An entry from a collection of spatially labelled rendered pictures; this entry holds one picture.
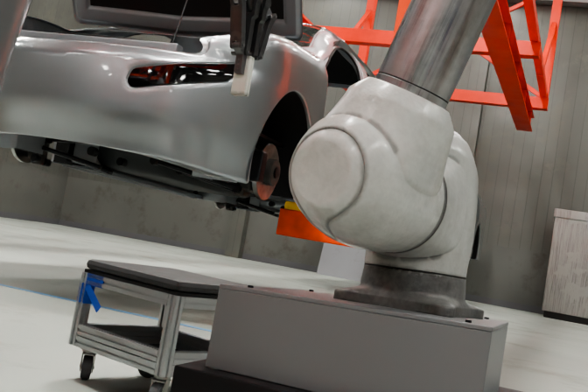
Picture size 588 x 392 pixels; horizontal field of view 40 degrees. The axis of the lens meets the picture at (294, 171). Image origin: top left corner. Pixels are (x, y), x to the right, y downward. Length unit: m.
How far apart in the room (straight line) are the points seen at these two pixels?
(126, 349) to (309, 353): 1.20
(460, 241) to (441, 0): 0.36
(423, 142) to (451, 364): 0.27
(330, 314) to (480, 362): 0.19
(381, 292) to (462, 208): 0.17
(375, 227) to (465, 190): 0.24
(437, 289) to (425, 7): 0.40
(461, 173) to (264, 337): 0.37
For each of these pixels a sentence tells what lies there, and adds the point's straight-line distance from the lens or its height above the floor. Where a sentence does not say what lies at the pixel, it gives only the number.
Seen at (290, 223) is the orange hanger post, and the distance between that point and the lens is 4.86.
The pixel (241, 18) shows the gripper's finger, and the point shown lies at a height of 0.84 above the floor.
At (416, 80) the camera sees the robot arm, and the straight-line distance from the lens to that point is 1.02.
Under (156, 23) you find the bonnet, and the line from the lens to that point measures 5.27.
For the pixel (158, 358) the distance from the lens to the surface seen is 2.11.
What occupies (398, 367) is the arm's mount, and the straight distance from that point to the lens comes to 1.03.
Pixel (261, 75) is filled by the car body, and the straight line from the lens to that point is 4.13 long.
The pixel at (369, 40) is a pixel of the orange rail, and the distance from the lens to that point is 10.67.
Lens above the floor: 0.48
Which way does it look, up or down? 5 degrees up
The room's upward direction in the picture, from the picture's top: 10 degrees clockwise
